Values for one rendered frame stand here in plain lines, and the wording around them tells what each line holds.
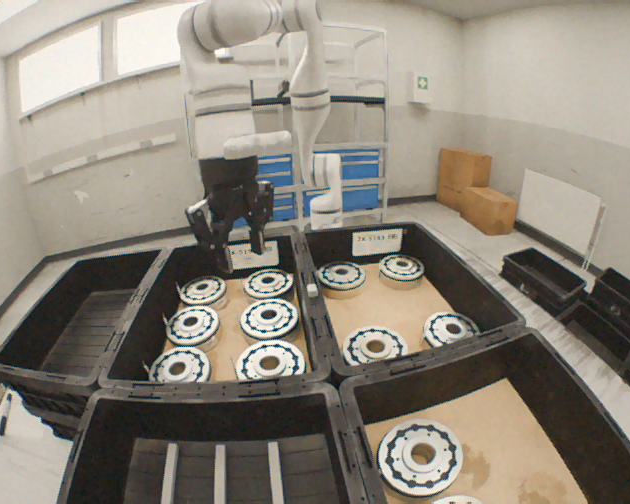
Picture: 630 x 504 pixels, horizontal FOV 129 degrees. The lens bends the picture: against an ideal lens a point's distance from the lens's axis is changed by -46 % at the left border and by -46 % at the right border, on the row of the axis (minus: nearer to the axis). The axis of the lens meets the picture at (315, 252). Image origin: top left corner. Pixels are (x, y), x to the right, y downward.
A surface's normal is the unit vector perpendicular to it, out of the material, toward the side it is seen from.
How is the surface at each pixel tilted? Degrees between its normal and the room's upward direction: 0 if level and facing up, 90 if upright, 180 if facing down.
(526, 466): 0
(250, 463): 0
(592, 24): 90
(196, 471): 0
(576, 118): 90
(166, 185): 90
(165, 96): 90
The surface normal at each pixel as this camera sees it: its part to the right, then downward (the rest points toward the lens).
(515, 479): -0.04, -0.88
